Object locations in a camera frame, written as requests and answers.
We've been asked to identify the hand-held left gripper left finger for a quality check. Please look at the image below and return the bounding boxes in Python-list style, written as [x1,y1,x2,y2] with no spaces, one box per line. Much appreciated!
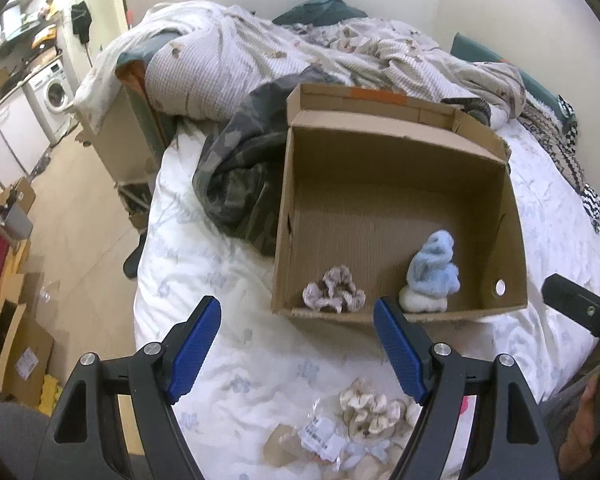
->
[34,296,221,480]

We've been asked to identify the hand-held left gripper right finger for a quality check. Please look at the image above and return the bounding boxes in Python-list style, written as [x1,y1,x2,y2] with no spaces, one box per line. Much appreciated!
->
[374,296,561,480]

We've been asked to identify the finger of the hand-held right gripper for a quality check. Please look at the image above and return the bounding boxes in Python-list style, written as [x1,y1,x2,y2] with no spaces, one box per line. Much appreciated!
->
[542,274,600,346]

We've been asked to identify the white fuzzy sock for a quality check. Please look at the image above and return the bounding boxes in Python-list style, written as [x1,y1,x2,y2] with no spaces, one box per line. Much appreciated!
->
[399,287,451,313]

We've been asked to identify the beige floral scrunchie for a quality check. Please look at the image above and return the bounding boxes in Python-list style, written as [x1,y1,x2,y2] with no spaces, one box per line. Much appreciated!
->
[340,377,421,441]

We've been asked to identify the pink ruffled scrunchie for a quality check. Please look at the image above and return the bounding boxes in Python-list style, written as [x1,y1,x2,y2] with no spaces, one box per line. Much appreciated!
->
[302,265,367,313]

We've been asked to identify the clear plastic packet white label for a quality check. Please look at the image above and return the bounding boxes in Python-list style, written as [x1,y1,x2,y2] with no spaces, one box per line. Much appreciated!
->
[300,400,349,461]

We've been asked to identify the cardboard box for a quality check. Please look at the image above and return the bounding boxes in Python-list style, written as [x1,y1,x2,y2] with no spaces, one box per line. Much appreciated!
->
[271,82,529,325]

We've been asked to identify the person's right forearm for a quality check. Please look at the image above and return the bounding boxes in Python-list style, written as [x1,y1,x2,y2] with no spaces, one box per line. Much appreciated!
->
[540,360,600,480]

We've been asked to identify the white floral bedsheet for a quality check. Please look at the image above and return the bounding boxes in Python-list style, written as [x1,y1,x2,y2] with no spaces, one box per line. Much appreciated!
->
[132,120,600,480]

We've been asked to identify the black chair base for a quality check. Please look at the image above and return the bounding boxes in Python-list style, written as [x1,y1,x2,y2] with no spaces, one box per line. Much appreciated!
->
[123,245,143,279]

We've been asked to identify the patterned knit blanket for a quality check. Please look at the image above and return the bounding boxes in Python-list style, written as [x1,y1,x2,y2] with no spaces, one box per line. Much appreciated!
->
[517,92,588,192]

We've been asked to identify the flat cardboard boxes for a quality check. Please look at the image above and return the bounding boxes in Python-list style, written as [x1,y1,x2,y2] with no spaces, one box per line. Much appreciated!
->
[0,272,55,407]

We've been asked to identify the camouflage jacket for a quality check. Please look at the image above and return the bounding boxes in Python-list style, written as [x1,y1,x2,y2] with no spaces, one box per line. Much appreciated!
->
[192,67,341,256]

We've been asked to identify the black white checkered cloth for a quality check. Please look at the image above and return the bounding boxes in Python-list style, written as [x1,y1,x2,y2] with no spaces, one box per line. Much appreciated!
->
[555,95,579,136]

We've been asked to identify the grey cloth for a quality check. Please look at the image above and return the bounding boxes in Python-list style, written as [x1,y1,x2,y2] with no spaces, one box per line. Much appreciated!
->
[0,400,145,480]

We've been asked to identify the grey box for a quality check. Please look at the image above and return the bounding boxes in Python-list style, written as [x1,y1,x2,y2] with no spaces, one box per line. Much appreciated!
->
[4,204,33,239]

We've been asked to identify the beige bedside cabinet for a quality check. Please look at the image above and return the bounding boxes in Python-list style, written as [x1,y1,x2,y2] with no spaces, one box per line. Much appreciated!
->
[74,80,167,187]

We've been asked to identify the orange and teal cushion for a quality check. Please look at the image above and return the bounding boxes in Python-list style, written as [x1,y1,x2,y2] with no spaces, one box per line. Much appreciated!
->
[116,52,177,152]

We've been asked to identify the teal headboard cushion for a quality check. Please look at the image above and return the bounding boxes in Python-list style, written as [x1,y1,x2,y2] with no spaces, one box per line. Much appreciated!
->
[450,32,563,111]

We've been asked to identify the white kitchen cabinets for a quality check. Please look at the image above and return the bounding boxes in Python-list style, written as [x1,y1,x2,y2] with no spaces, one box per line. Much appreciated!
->
[0,92,51,187]

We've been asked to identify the white washing machine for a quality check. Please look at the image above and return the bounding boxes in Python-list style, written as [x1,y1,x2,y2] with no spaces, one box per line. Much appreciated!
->
[24,57,76,143]

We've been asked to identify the checked quilt with bears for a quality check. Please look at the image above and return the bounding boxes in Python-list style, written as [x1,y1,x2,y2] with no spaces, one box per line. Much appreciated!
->
[74,2,527,133]

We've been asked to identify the dark green pillow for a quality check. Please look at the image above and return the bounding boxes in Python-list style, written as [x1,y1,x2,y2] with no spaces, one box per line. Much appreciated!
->
[272,0,369,26]

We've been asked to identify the cluttered kitchen shelf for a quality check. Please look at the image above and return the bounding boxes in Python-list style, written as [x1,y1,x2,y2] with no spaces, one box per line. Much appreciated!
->
[0,0,64,63]

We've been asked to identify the black bag on wall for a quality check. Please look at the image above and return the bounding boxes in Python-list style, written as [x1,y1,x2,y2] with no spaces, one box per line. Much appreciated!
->
[71,1,93,44]

